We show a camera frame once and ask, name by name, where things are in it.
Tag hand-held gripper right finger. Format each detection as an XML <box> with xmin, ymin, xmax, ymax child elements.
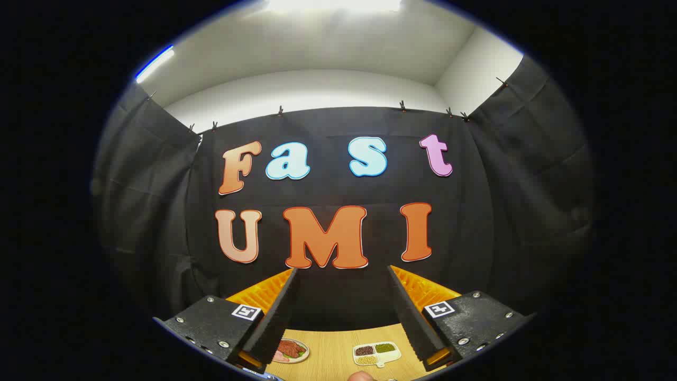
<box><xmin>387</xmin><ymin>265</ymin><xmax>535</xmax><ymax>373</ymax></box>

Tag white oval plate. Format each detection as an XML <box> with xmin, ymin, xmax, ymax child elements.
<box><xmin>272</xmin><ymin>339</ymin><xmax>310</xmax><ymax>365</ymax></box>

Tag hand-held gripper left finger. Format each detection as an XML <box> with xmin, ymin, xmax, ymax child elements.
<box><xmin>153</xmin><ymin>267</ymin><xmax>300</xmax><ymax>373</ymax></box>

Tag white divided tray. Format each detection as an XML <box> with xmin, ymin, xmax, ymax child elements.
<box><xmin>353</xmin><ymin>341</ymin><xmax>402</xmax><ymax>368</ymax></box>

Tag ceiling light strip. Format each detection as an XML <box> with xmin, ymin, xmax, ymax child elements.
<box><xmin>135</xmin><ymin>45</ymin><xmax>175</xmax><ymax>84</ymax></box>

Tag ceiling light panel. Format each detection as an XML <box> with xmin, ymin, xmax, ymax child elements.
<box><xmin>262</xmin><ymin>0</ymin><xmax>404</xmax><ymax>15</ymax></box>

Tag row of black clips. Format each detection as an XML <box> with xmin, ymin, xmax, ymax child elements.
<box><xmin>147</xmin><ymin>77</ymin><xmax>508</xmax><ymax>133</ymax></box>

